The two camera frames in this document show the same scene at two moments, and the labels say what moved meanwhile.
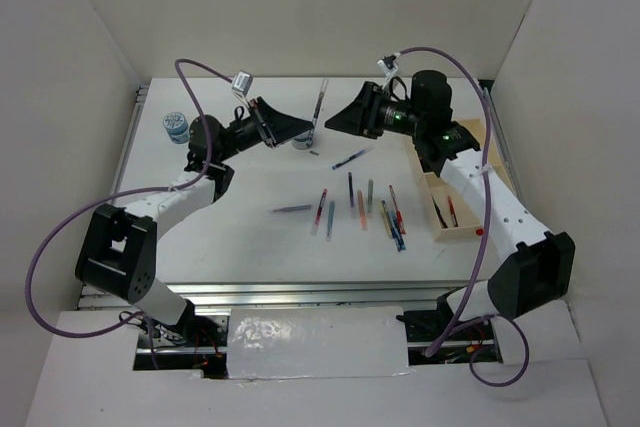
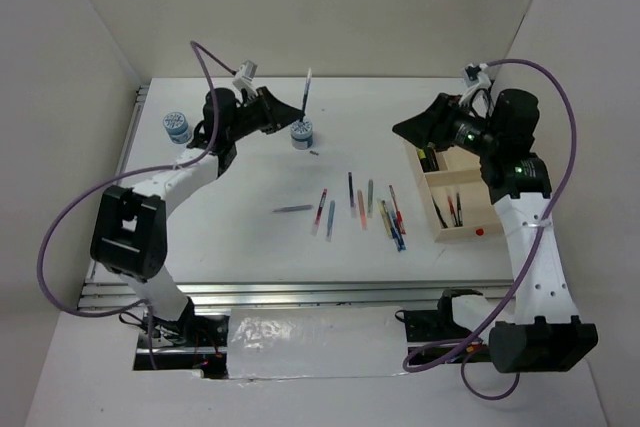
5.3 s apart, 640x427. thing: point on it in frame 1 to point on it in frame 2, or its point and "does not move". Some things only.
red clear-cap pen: x=452 y=212 does not move
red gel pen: x=398 y=215 does not move
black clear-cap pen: x=320 y=102 to x=459 y=213
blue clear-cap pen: x=364 y=151 to x=308 y=83
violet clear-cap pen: x=351 y=195 does not move
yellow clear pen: x=384 y=216 does not move
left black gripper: x=279 y=127 to x=284 y=114
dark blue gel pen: x=391 y=225 does not move
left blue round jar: x=176 y=124 does not move
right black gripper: x=362 y=115 to x=432 y=124
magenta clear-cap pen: x=318 y=216 does not move
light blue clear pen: x=332 y=208 does not move
